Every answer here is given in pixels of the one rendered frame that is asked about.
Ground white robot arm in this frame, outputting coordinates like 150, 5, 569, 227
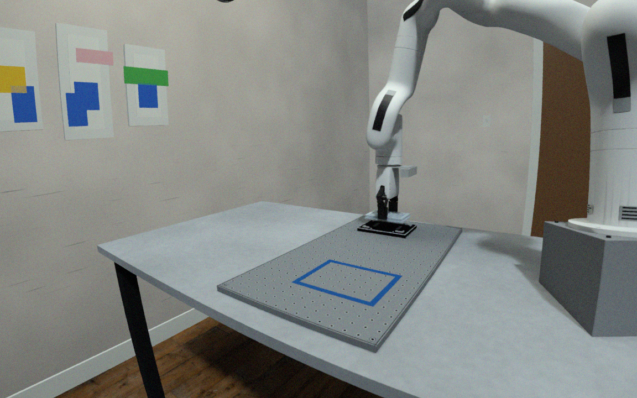
366, 0, 637, 238

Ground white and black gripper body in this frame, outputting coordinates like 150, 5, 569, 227
375, 165, 399, 200

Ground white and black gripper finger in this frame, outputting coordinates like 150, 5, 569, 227
388, 195, 398, 212
376, 185, 388, 220

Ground blue rectangular tape outline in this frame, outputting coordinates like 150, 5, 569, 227
292, 260, 402, 307

